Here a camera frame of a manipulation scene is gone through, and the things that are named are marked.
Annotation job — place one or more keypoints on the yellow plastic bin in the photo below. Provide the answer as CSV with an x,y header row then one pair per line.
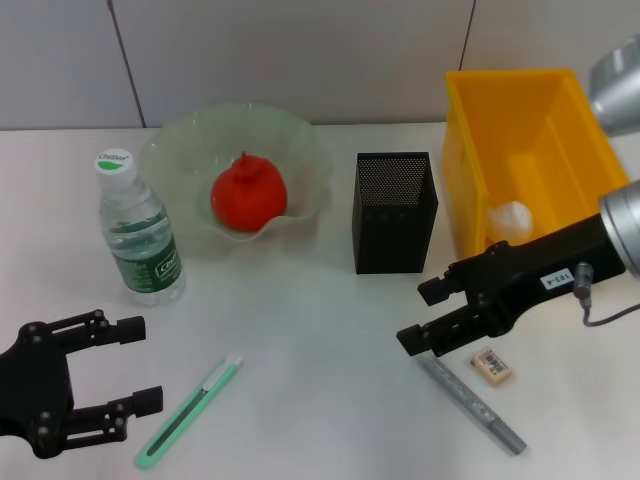
x,y
550,150

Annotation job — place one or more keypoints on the orange fruit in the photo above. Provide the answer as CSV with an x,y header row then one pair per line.
x,y
250,197

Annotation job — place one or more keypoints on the green glass fruit plate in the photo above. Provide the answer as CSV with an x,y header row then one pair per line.
x,y
280,145

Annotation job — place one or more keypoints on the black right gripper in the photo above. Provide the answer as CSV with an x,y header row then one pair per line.
x,y
530,270

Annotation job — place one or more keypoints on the white paper ball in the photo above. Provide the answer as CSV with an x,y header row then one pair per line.
x,y
510,220

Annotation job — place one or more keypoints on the black mesh pen holder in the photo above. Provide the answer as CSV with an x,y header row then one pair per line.
x,y
390,240

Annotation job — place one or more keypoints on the green white pen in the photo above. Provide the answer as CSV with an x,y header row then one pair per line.
x,y
195,400

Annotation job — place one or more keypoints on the beige eraser with barcode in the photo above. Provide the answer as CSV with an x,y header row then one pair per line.
x,y
492,367

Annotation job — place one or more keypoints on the grey marker pen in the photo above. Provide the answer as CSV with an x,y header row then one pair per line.
x,y
465,400

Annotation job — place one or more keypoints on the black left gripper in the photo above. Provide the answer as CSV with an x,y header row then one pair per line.
x,y
35,390

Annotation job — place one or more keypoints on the clear green-label water bottle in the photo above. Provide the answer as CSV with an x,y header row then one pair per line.
x,y
135,225

